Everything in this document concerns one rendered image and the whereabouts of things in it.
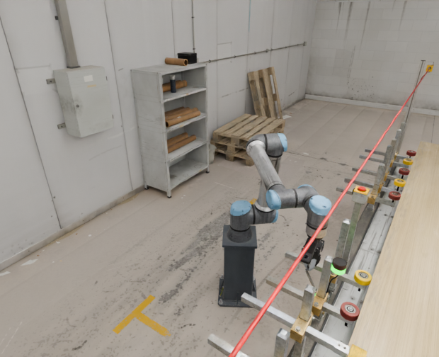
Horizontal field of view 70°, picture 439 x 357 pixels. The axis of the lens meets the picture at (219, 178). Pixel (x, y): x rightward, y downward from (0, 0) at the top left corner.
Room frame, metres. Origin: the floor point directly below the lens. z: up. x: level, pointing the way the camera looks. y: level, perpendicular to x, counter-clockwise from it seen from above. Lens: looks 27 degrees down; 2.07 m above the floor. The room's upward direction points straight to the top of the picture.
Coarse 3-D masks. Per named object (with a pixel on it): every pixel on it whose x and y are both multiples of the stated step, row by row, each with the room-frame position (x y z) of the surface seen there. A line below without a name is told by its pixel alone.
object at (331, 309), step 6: (270, 282) 1.18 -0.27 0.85; (276, 282) 1.17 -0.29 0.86; (282, 288) 1.14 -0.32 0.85; (288, 288) 1.13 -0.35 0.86; (294, 288) 1.13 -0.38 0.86; (294, 294) 1.11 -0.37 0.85; (300, 294) 1.09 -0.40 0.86; (324, 306) 1.02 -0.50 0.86; (330, 306) 1.02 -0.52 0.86; (330, 312) 1.00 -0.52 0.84; (336, 312) 0.99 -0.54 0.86; (342, 318) 0.97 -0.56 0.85
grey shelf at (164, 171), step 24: (144, 72) 3.55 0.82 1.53; (168, 72) 3.56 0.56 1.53; (192, 72) 4.31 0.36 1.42; (144, 96) 3.57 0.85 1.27; (168, 96) 3.63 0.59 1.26; (192, 96) 4.32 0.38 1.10; (144, 120) 3.60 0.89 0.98; (192, 120) 3.89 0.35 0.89; (144, 144) 3.62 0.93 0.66; (192, 144) 4.00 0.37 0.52; (144, 168) 3.65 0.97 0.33; (168, 168) 3.45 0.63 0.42; (192, 168) 4.05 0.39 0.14; (168, 192) 3.45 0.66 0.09
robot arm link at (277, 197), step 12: (252, 144) 1.69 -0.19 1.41; (264, 144) 1.71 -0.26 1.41; (252, 156) 1.62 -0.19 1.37; (264, 156) 1.55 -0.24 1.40; (264, 168) 1.44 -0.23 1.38; (264, 180) 1.36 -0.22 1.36; (276, 180) 1.32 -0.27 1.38; (276, 192) 1.21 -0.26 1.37; (288, 192) 1.22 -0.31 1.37; (276, 204) 1.18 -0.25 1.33; (288, 204) 1.18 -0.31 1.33
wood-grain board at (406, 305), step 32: (416, 160) 2.62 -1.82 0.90; (416, 192) 2.03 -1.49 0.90; (416, 224) 1.62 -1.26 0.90; (384, 256) 1.32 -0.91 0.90; (416, 256) 1.32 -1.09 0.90; (384, 288) 1.09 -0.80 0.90; (416, 288) 1.09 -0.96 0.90; (384, 320) 0.91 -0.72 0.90; (416, 320) 0.91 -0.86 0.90; (384, 352) 0.77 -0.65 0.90; (416, 352) 0.77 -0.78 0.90
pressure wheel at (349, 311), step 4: (344, 304) 1.00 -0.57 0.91; (348, 304) 1.00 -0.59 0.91; (352, 304) 1.00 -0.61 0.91; (344, 308) 0.97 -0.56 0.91; (348, 308) 0.97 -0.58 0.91; (352, 308) 0.97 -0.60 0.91; (356, 308) 0.97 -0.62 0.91; (340, 312) 0.97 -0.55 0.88; (344, 312) 0.95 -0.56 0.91; (348, 312) 0.95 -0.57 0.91; (352, 312) 0.95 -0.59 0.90; (356, 312) 0.95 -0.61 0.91; (344, 316) 0.95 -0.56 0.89; (348, 316) 0.94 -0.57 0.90; (352, 316) 0.93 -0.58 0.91; (356, 316) 0.93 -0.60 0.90; (348, 320) 0.93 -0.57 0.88; (352, 320) 0.93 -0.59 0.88; (344, 324) 0.97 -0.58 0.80
